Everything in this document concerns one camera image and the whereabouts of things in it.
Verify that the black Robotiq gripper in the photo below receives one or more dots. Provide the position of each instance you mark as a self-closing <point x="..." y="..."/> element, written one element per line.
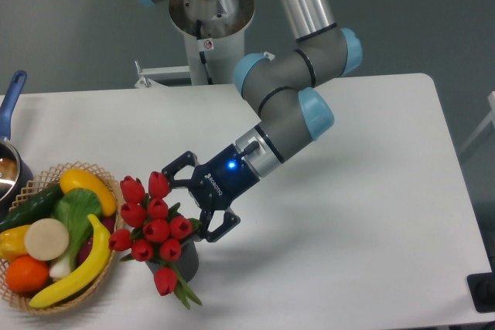
<point x="214" y="186"/>

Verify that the red tulip bouquet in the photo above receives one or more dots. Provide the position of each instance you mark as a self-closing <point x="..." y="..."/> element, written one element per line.
<point x="158" y="235"/>

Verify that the dark grey ribbed vase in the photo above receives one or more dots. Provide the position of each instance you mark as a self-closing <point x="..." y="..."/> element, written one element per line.
<point x="186" y="265"/>

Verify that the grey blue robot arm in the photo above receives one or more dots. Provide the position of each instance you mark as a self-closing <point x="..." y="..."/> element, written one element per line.
<point x="280" y="90"/>

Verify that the dark red vegetable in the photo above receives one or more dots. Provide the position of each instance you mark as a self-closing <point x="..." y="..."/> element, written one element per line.
<point x="109" y="223"/>

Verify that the yellow banana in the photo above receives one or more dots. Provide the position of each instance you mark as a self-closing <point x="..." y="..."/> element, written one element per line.
<point x="82" y="276"/>

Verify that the yellow squash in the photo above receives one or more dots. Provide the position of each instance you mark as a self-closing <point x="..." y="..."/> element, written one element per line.
<point x="75" y="178"/>

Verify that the green bok choy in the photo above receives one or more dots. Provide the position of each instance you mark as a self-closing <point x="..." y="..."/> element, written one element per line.
<point x="72" y="211"/>

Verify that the green cucumber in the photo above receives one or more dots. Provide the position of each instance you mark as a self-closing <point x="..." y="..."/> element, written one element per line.
<point x="36" y="207"/>

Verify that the beige round disc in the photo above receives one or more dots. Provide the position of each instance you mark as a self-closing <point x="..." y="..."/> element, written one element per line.
<point x="46" y="239"/>

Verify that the orange fruit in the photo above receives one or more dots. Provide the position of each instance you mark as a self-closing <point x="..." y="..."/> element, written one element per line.
<point x="26" y="274"/>

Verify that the yellow bell pepper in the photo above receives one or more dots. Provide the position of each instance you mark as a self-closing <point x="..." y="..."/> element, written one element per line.
<point x="12" y="243"/>

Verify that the woven wicker basket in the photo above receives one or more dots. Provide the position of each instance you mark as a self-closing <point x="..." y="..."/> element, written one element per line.
<point x="43" y="181"/>

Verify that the black device at table edge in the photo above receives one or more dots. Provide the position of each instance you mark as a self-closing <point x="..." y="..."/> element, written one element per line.
<point x="481" y="288"/>

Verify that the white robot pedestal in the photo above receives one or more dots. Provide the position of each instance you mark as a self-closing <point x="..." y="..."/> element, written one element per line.
<point x="213" y="33"/>

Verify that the blue handled saucepan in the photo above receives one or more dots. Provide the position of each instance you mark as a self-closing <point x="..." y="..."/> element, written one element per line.
<point x="15" y="173"/>

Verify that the white frame at right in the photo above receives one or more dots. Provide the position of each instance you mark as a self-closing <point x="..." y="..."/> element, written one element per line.
<point x="480" y="134"/>

